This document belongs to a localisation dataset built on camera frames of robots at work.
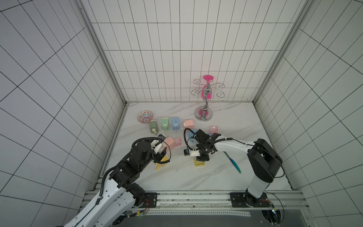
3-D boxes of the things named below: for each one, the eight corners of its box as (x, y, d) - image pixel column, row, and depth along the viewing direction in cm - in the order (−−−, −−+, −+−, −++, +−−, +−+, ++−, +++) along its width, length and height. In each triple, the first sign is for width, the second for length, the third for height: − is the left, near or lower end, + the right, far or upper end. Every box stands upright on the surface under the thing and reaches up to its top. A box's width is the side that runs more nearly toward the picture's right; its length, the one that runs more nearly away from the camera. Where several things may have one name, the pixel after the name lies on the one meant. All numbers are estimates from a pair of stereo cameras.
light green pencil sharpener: (161, 133, 102) (160, 127, 96) (162, 123, 108) (161, 117, 102) (169, 133, 102) (168, 127, 96) (169, 123, 108) (169, 117, 102)
